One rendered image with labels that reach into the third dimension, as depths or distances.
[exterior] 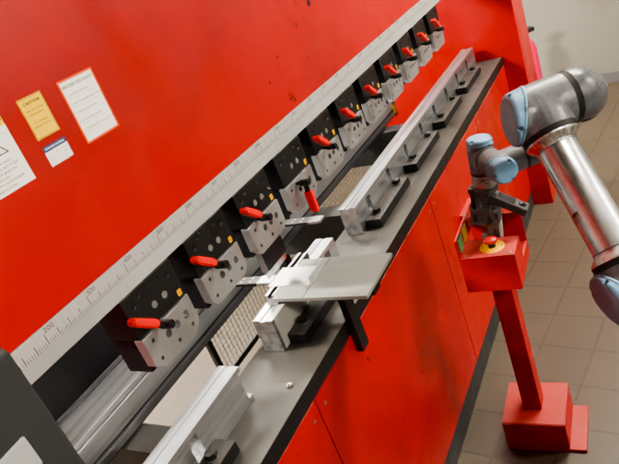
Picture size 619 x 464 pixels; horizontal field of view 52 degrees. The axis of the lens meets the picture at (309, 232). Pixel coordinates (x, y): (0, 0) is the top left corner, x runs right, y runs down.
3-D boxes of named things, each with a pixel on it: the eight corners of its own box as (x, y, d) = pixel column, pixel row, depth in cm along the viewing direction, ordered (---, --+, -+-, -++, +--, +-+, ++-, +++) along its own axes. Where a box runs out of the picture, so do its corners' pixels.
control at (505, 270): (522, 289, 181) (509, 236, 174) (468, 292, 189) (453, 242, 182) (530, 251, 197) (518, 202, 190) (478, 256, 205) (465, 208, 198)
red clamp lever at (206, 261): (198, 254, 125) (229, 260, 133) (183, 256, 127) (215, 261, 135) (198, 263, 124) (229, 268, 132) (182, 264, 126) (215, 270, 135)
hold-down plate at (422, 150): (418, 170, 228) (416, 163, 227) (404, 172, 231) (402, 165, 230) (439, 137, 251) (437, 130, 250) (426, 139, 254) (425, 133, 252)
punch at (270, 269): (272, 279, 158) (258, 247, 154) (265, 279, 159) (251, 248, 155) (289, 257, 166) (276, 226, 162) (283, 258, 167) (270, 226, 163)
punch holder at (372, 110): (373, 125, 209) (358, 77, 202) (351, 130, 213) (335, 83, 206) (388, 109, 220) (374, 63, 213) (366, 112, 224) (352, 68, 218)
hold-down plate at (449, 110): (446, 127, 258) (444, 121, 257) (433, 129, 261) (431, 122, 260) (462, 100, 281) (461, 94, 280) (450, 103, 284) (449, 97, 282)
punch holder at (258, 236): (260, 257, 149) (233, 196, 142) (231, 260, 153) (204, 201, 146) (287, 225, 160) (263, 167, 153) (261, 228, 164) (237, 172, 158)
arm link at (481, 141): (472, 145, 174) (460, 137, 182) (477, 181, 179) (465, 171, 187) (498, 137, 175) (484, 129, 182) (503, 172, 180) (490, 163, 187)
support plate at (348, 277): (367, 299, 143) (367, 295, 142) (273, 302, 156) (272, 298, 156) (392, 255, 156) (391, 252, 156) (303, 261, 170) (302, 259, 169)
